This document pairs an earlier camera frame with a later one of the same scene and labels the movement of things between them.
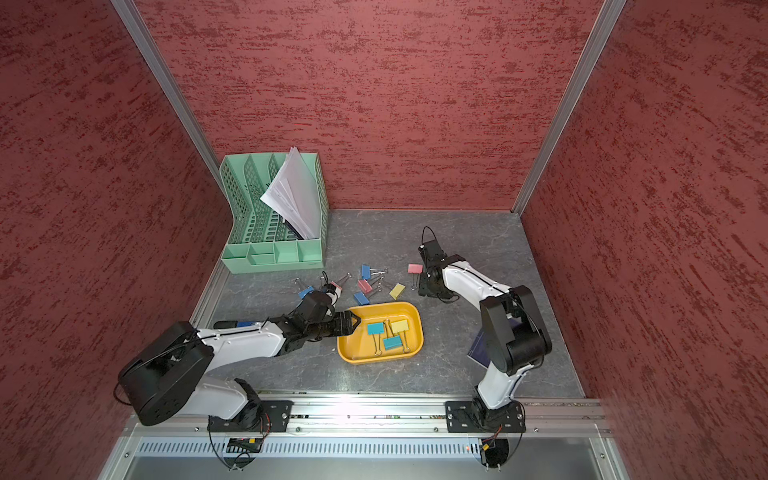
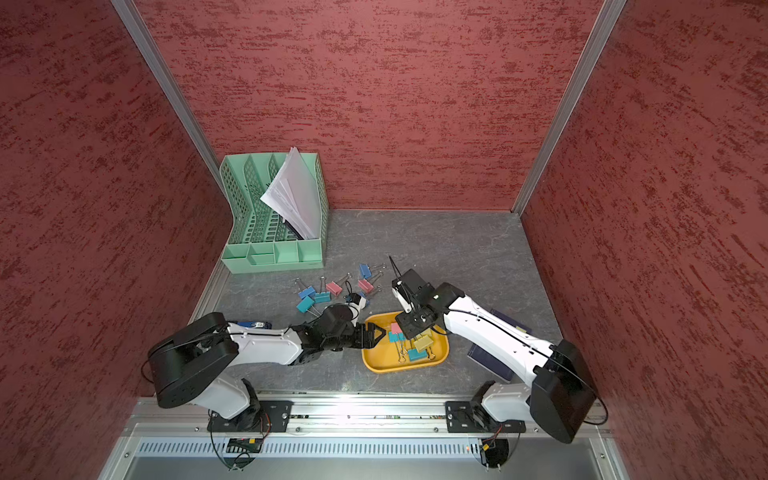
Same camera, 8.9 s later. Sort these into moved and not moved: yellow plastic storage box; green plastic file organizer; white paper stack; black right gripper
Moved: yellow plastic storage box; black right gripper
Not moved: green plastic file organizer; white paper stack
